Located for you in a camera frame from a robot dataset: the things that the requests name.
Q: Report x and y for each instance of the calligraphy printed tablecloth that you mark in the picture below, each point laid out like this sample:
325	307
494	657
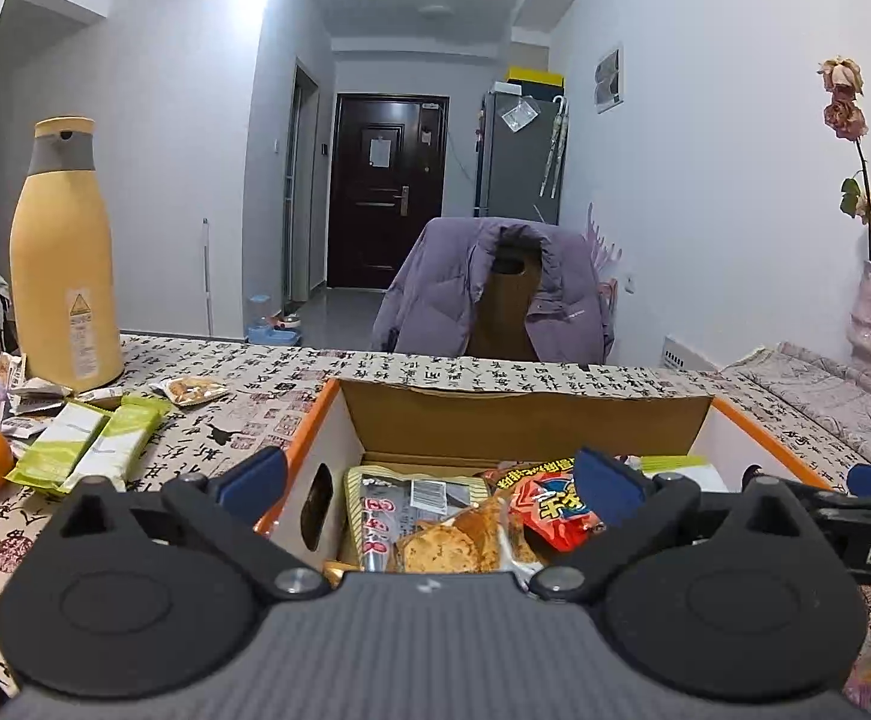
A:
240	420

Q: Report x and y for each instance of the green white bar packet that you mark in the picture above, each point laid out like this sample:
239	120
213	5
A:
56	446
127	435

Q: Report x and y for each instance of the heap of small sachets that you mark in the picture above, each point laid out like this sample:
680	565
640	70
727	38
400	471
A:
30	397

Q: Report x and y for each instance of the round ceiling lamp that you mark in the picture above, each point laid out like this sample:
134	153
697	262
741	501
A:
436	10

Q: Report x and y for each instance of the printed cardboard box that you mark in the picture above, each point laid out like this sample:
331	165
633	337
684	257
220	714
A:
525	412

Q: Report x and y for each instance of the dark brown entrance door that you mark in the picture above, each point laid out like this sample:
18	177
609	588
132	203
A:
375	240

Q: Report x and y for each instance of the paper notice on door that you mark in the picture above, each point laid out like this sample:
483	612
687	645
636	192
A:
380	151

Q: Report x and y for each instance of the yellow thermos jug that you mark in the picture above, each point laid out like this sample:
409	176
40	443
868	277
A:
60	270

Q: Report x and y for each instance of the small nut snack packet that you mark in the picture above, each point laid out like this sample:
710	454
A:
191	390

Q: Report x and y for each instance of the striped packet with black label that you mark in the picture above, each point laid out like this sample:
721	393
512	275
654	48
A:
383	510

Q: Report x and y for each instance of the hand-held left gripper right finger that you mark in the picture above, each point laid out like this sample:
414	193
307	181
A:
608	484

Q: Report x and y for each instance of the interior doorway frame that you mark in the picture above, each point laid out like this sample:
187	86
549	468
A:
301	187

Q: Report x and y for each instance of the yellow box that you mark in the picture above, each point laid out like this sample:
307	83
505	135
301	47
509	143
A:
536	79

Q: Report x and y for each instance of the pink folding rack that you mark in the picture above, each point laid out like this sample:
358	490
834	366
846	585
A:
606	251

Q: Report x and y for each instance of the white green flat packet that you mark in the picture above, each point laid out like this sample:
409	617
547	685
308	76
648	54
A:
686	471

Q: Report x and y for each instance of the white slatted panel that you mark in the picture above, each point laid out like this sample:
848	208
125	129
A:
686	354

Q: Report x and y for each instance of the hanging folded umbrella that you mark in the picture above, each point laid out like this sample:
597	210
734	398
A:
555	146

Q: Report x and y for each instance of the wall picture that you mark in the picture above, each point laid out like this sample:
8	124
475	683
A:
608	79

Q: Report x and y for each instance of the folded pale printed cloth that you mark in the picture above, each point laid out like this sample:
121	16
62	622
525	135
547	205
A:
818	390

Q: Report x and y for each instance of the blue pet water feeder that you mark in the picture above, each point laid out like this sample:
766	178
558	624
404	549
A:
270	326

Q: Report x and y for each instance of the red snack packet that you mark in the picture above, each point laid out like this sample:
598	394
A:
548	510

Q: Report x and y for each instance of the purple puffer jacket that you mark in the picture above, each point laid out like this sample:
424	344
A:
435	292

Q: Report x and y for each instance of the brown wooden chair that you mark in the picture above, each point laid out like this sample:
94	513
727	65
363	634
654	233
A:
499	315

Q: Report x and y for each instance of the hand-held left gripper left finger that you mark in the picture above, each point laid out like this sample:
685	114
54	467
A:
255	476

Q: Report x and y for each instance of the grey refrigerator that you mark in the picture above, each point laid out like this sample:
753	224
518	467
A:
514	172

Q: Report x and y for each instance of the clear bag on refrigerator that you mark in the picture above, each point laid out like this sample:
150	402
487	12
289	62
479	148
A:
519	114

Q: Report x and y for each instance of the dried pink flowers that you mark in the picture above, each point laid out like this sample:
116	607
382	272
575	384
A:
844	116

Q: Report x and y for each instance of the clear biscuit packet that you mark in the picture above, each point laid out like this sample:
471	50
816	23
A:
450	540

